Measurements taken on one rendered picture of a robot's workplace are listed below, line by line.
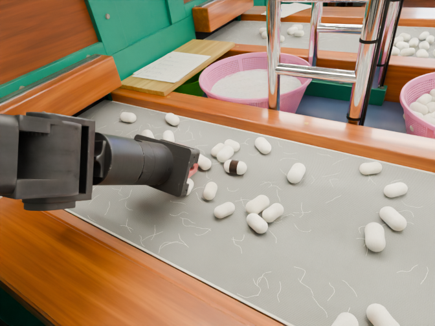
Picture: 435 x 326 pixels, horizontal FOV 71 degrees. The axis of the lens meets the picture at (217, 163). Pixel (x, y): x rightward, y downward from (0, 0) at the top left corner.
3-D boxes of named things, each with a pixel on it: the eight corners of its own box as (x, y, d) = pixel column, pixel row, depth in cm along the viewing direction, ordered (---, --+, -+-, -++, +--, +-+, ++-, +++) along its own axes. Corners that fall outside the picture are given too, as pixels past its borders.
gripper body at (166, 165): (144, 135, 46) (103, 127, 39) (200, 150, 41) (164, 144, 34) (134, 177, 46) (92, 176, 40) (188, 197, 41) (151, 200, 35)
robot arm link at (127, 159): (101, 187, 30) (105, 130, 31) (57, 182, 34) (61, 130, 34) (148, 186, 36) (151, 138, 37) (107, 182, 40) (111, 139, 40)
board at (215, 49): (164, 96, 69) (163, 92, 68) (118, 87, 76) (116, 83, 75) (235, 46, 90) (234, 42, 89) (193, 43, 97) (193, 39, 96)
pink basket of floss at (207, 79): (330, 123, 69) (335, 84, 63) (214, 148, 67) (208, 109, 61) (287, 77, 90) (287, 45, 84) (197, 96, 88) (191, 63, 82)
